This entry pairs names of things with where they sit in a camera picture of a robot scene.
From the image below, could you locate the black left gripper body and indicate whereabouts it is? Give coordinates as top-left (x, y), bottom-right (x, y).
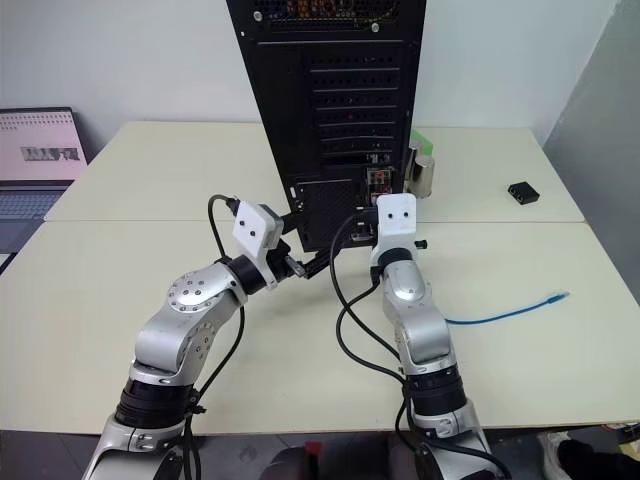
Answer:
top-left (265, 238), bottom-right (306, 282)

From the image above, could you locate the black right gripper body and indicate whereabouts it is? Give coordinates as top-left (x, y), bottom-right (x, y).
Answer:
top-left (350, 204), bottom-right (380, 247)

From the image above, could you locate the black computer tower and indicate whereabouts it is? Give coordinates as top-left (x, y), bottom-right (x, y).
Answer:
top-left (225, 0), bottom-right (427, 254)

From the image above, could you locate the silver metal cup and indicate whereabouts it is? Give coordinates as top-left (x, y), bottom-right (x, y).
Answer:
top-left (403, 141), bottom-right (437, 199)

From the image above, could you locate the green flat object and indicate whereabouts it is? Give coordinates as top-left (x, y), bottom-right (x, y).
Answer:
top-left (409, 128), bottom-right (436, 156)

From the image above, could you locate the small black adapter box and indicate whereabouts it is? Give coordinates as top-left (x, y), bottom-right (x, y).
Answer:
top-left (507, 181), bottom-right (542, 206)

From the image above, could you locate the open grey laptop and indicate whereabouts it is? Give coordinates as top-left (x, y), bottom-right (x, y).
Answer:
top-left (0, 106), bottom-right (89, 274)

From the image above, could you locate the white shoe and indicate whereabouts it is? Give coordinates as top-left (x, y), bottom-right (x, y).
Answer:
top-left (536, 431), bottom-right (572, 477)

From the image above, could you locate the black shoe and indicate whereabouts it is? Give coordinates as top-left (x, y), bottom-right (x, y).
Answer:
top-left (556, 438), bottom-right (640, 480)

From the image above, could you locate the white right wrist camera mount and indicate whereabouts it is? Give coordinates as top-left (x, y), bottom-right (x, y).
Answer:
top-left (369, 193), bottom-right (419, 274)

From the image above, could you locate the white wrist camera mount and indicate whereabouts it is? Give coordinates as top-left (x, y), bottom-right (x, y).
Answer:
top-left (369, 193), bottom-right (419, 274)
top-left (232, 199), bottom-right (286, 292)

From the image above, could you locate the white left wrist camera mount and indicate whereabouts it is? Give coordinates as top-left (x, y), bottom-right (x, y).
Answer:
top-left (232, 199), bottom-right (286, 292)

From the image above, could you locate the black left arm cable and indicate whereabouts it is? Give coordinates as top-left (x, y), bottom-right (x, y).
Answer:
top-left (181, 193), bottom-right (247, 480)

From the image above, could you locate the blue ethernet cable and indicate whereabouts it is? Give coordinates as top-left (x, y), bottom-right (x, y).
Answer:
top-left (444, 289), bottom-right (572, 326)

